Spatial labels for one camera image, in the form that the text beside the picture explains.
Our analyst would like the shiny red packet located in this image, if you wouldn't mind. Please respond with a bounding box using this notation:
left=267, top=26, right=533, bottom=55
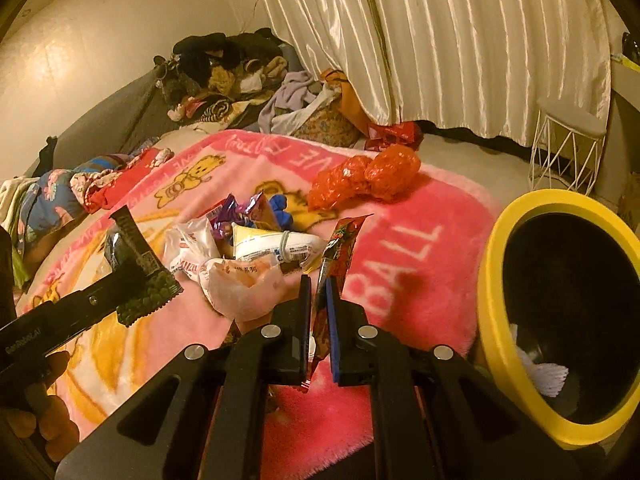
left=364, top=121, right=423, bottom=153

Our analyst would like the white plastic bag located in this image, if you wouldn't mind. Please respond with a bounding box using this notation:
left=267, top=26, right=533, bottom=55
left=162, top=217, right=223, bottom=283

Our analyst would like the red plastic bag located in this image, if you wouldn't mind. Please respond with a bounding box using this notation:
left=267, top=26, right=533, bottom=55
left=306, top=145, right=422, bottom=211

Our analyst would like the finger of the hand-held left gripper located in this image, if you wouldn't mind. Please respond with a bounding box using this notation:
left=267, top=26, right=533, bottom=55
left=17, top=275, right=125, bottom=342

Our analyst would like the yellow rimmed black bin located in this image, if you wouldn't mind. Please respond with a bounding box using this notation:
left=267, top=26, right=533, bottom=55
left=476, top=189, right=640, bottom=451

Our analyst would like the blue floral quilt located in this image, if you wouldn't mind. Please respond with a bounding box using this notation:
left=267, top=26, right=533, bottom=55
left=10, top=152, right=173, bottom=261

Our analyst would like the cream satin curtain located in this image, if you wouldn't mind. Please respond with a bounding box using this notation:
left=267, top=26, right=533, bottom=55
left=247, top=0, right=613, bottom=147

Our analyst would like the pale pink food wrapper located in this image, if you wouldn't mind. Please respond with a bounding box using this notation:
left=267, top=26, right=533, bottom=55
left=199, top=255, right=301, bottom=323

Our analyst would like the white crumpled paper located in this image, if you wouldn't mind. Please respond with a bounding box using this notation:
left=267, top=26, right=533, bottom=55
left=510, top=325, right=570, bottom=398

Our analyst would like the orange cloth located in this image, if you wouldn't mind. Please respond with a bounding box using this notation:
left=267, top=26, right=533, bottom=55
left=320, top=67, right=372, bottom=126

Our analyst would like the purple snack packet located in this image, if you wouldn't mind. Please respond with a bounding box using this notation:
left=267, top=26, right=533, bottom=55
left=207, top=194, right=251, bottom=241

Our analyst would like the yellow white snack packet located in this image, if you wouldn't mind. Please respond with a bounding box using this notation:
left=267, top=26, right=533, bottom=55
left=231, top=222, right=326, bottom=276

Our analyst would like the person's left hand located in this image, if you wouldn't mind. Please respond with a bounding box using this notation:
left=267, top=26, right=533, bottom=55
left=0, top=351, right=81, bottom=450

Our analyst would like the pile of dark clothes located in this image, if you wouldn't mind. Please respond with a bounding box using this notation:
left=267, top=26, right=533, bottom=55
left=152, top=32, right=301, bottom=126

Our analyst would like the white wire stool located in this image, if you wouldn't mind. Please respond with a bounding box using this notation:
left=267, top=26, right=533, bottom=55
left=527, top=97, right=610, bottom=197

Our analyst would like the long red snack wrapper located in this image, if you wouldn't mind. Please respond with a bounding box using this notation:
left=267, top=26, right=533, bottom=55
left=300, top=213, right=376, bottom=393

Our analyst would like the pink printed blanket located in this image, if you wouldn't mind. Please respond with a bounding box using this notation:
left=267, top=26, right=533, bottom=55
left=15, top=129, right=503, bottom=471

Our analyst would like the orange snack packet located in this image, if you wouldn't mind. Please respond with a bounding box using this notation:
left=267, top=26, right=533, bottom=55
left=247, top=192, right=281, bottom=233

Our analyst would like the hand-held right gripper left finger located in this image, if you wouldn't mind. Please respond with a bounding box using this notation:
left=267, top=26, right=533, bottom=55
left=55, top=275, right=313, bottom=480

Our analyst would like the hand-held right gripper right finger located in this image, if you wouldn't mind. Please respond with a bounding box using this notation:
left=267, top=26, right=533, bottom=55
left=325, top=277, right=587, bottom=480

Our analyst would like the floral patterned bag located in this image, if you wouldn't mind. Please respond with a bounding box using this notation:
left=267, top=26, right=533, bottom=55
left=295, top=105, right=366, bottom=148

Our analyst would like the green pea snack packet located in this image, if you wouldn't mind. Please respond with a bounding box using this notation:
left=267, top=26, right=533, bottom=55
left=102, top=205, right=183, bottom=328

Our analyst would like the lavender cloth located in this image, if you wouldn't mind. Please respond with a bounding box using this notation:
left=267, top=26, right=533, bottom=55
left=257, top=70, right=331, bottom=133

